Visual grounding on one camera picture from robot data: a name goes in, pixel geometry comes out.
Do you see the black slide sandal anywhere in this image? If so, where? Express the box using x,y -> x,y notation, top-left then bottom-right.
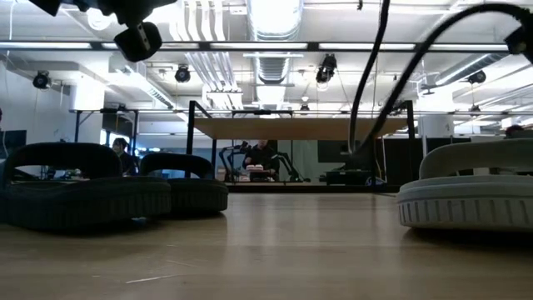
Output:
139,152 -> 230,216
0,142 -> 172,232

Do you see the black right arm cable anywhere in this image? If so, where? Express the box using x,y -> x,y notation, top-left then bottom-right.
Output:
347,0 -> 533,158

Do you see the grey slide sandal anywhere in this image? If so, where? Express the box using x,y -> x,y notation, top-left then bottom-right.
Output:
396,137 -> 533,233

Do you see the dark computer monitor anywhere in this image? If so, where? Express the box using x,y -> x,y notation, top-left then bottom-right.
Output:
0,129 -> 27,160

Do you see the silver ventilation duct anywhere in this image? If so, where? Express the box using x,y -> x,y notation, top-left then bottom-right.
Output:
247,0 -> 304,85

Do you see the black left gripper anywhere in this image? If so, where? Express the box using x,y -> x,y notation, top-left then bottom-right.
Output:
85,0 -> 178,63

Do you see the wooden shelf black metal frame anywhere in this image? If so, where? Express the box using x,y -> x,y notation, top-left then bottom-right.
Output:
186,99 -> 417,187

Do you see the black ceiling spotlight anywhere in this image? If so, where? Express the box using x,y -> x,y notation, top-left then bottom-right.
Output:
32,70 -> 53,91
315,53 -> 338,84
466,69 -> 487,86
174,64 -> 192,83

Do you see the black partition panel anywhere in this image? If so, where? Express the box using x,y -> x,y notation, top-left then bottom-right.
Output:
318,137 -> 471,185

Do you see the person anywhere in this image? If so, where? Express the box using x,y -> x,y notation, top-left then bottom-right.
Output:
504,123 -> 526,139
111,137 -> 138,176
242,140 -> 281,183

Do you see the black rig crossbar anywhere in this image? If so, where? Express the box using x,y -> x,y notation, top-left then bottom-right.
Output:
0,40 -> 510,53

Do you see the black background rig frame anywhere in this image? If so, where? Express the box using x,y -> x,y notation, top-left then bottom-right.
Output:
73,107 -> 141,158

